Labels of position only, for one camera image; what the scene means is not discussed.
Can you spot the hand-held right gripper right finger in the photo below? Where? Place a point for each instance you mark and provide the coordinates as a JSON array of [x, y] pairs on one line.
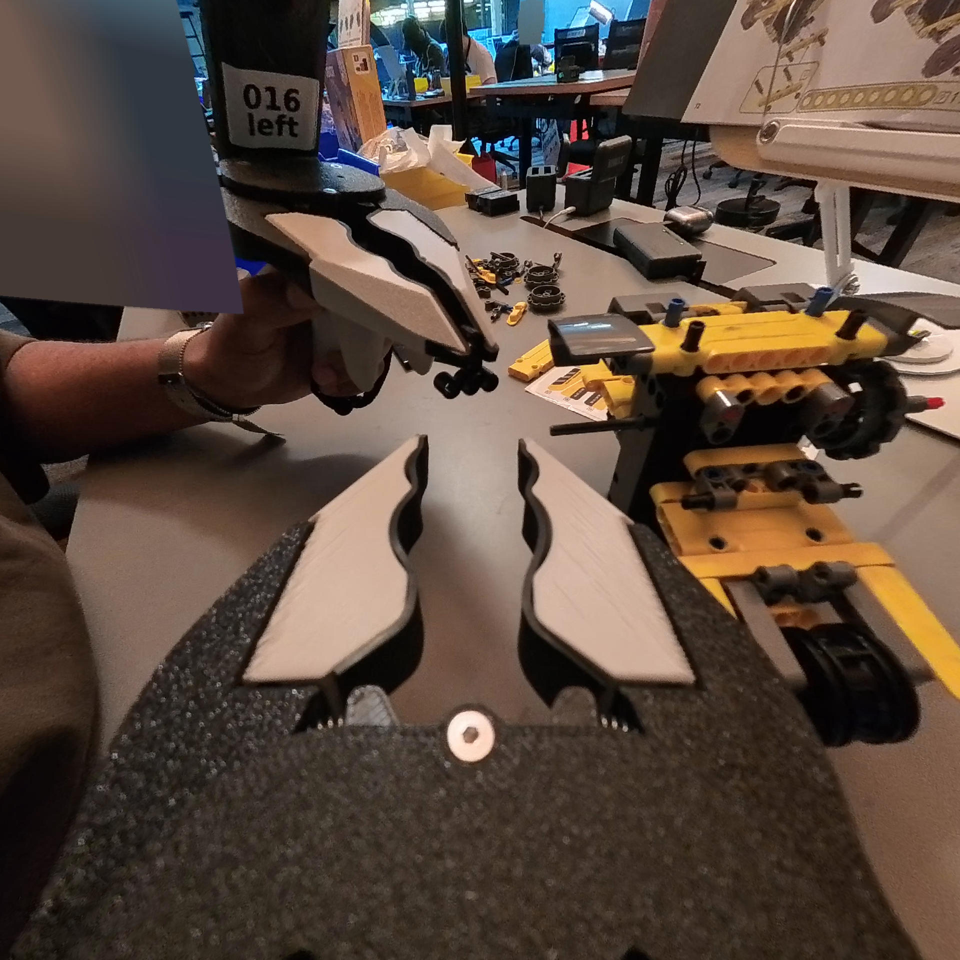
[[600, 600]]

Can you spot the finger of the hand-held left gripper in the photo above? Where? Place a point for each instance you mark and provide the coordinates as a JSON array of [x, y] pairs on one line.
[[367, 289], [442, 255]]

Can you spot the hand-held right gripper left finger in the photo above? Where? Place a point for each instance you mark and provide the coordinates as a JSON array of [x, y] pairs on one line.
[[337, 592]]

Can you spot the black brick connector piece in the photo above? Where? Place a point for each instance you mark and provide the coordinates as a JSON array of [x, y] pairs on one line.
[[465, 379]]

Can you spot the dark grey axle rod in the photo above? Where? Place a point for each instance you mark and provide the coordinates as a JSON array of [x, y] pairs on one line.
[[585, 427]]

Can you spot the yellow toy brick vehicle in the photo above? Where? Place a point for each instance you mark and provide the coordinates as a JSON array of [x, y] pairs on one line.
[[780, 337]]

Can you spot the person's left forearm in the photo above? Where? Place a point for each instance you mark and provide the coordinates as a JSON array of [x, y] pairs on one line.
[[90, 382]]

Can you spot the person's left hand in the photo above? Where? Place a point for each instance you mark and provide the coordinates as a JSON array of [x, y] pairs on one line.
[[255, 352]]

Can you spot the large yellow box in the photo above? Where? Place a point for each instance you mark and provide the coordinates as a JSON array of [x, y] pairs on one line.
[[427, 191]]

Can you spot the small black case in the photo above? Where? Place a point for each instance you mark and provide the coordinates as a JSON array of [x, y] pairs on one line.
[[491, 201]]

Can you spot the pile of small brick parts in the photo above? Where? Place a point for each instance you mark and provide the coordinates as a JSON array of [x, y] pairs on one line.
[[517, 277]]

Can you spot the printed cardboard toy box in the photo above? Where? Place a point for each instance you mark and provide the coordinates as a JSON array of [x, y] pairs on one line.
[[356, 97]]

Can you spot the crumpled clear plastic bags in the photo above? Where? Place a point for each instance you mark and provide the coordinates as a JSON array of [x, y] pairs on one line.
[[420, 150]]

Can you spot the black plastic holder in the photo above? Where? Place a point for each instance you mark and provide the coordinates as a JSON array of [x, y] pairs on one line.
[[600, 180], [541, 187]]

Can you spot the flat yellow brick panel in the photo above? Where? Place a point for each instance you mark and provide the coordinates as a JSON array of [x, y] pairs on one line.
[[529, 361]]

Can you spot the black metal pole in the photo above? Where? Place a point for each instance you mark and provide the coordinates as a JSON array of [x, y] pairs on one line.
[[457, 75]]

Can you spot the yellow sticker sheet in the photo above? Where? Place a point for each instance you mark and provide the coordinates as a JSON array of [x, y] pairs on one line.
[[570, 390]]

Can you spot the silver wristwatch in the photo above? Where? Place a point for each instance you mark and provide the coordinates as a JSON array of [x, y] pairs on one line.
[[176, 367]]

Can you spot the long brown desk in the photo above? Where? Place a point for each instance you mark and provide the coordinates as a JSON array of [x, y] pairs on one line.
[[555, 81]]

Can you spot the black flat device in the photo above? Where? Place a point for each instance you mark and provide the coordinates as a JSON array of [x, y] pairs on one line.
[[656, 244]]

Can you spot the small silver device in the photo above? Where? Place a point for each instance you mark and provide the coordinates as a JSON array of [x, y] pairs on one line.
[[688, 219]]

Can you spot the white book stand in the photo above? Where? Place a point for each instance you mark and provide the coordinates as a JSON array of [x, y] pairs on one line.
[[840, 225]]

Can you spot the open instruction booklet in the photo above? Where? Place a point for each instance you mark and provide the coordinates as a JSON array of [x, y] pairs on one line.
[[825, 52]]

